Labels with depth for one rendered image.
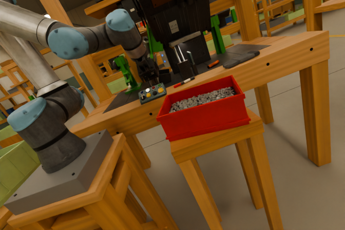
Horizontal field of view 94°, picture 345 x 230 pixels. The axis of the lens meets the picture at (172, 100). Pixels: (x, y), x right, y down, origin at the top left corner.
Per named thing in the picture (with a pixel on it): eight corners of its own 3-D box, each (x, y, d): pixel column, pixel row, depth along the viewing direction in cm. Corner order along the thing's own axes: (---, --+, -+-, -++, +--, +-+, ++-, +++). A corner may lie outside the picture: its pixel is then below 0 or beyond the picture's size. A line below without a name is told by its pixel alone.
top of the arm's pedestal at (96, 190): (101, 200, 48) (95, 191, 47) (14, 229, 52) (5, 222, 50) (126, 138, 78) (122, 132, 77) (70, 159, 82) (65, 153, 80)
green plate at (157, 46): (164, 59, 101) (159, 22, 93) (151, 61, 101) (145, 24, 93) (164, 57, 112) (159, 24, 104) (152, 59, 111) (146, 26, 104)
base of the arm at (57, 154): (76, 163, 54) (57, 140, 50) (36, 179, 55) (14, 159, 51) (91, 137, 68) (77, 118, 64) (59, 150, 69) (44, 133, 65)
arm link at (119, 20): (103, 12, 51) (128, 3, 50) (121, 40, 61) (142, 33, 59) (100, 26, 47) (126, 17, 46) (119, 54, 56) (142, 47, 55)
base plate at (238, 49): (272, 48, 94) (271, 44, 93) (103, 116, 102) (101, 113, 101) (239, 45, 133) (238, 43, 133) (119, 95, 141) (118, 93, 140)
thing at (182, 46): (211, 59, 119) (197, 11, 108) (173, 75, 121) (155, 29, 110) (205, 57, 137) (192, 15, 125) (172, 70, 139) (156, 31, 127)
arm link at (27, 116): (22, 152, 54) (-11, 120, 48) (52, 129, 66) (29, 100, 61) (50, 143, 51) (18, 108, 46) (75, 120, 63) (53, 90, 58)
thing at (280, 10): (281, 13, 888) (279, -2, 862) (293, 10, 812) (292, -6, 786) (261, 21, 889) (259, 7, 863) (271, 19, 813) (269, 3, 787)
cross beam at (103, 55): (235, 5, 135) (232, -7, 131) (96, 64, 143) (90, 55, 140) (232, 6, 139) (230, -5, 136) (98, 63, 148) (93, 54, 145)
